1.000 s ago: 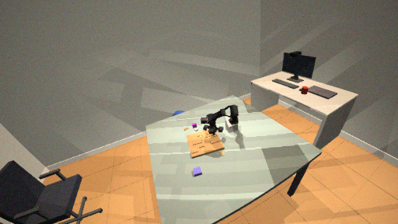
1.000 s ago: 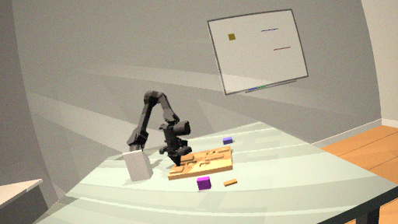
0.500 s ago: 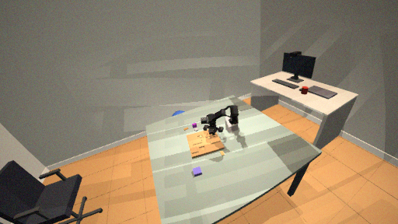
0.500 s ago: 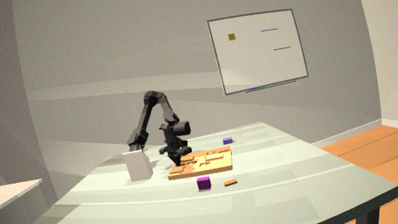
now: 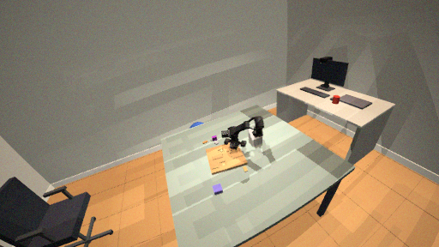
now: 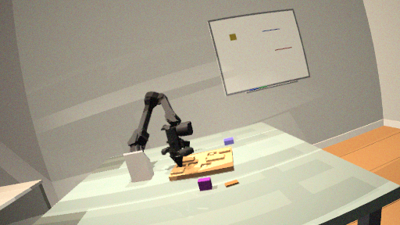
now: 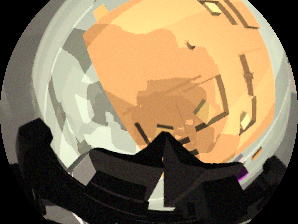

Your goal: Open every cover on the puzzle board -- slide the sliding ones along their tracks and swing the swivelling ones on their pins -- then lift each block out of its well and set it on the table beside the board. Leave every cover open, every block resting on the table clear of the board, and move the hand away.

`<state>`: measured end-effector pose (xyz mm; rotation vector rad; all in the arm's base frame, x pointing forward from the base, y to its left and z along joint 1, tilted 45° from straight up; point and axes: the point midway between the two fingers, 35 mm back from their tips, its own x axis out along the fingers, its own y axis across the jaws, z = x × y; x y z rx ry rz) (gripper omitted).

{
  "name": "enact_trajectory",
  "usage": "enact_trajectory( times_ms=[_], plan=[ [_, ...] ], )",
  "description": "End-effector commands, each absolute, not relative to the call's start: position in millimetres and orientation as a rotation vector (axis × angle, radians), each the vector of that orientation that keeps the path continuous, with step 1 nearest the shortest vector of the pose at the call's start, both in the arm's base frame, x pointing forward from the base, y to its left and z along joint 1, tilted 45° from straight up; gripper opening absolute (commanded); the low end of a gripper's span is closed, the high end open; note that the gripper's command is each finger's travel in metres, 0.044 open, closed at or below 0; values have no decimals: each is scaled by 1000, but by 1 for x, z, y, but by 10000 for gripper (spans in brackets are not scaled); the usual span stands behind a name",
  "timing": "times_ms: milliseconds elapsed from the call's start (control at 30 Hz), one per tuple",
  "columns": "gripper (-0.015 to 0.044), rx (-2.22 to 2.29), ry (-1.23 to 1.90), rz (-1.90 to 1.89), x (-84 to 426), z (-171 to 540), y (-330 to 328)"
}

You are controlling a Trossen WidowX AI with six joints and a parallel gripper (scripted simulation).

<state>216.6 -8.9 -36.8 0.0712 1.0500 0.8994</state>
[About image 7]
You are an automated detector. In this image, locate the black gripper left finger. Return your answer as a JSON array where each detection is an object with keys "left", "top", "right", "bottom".
[{"left": 89, "top": 131, "right": 166, "bottom": 201}]

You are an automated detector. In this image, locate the magenta block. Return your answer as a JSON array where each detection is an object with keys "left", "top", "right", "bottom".
[{"left": 235, "top": 167, "right": 249, "bottom": 183}]

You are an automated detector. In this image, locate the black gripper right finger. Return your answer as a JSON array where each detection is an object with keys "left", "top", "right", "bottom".
[{"left": 162, "top": 131, "right": 243, "bottom": 208}]

